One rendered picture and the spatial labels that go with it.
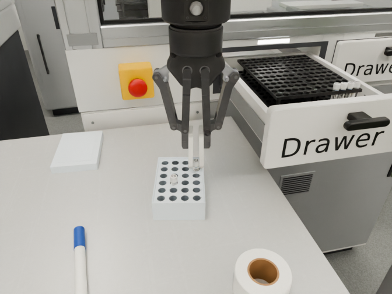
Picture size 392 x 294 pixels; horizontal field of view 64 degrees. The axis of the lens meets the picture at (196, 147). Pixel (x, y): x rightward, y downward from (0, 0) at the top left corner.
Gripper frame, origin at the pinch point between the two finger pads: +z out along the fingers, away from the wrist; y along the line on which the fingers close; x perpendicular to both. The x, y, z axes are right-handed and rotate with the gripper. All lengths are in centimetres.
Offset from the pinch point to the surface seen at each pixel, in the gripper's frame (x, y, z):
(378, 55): 35, 47, -5
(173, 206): -9.0, -3.6, 5.1
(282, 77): 17.0, 18.1, -5.8
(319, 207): 36, 45, 50
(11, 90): 75, -74, 22
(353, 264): 37, 67, 84
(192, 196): -7.2, -0.6, 4.7
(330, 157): -0.9, 23.2, 1.7
